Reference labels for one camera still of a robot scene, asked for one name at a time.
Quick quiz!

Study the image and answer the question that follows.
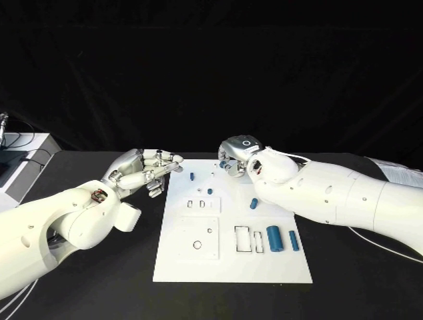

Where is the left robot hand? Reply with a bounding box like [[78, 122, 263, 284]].
[[101, 148, 185, 199]]

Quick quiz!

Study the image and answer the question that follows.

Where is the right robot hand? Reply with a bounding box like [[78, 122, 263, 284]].
[[216, 135, 267, 179]]

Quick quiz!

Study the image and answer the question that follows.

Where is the white task board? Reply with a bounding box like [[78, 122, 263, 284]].
[[151, 159, 313, 284]]

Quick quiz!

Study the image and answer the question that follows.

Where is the white desk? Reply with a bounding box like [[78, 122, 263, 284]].
[[0, 132, 62, 220]]

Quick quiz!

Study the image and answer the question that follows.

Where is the thick blue cylinder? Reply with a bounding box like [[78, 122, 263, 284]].
[[265, 225, 286, 253]]

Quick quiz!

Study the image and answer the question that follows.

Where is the thin long blue cylinder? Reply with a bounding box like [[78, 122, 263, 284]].
[[287, 230, 300, 252]]

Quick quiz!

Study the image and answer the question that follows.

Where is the white paper sheet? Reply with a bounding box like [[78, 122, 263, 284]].
[[367, 156, 423, 191]]

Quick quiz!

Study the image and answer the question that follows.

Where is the white cable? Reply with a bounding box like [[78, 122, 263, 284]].
[[0, 278, 36, 320], [1, 279, 40, 320], [265, 147, 312, 165], [345, 225, 423, 268]]

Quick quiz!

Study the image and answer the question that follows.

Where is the black cable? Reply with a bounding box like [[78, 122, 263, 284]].
[[0, 119, 56, 171]]

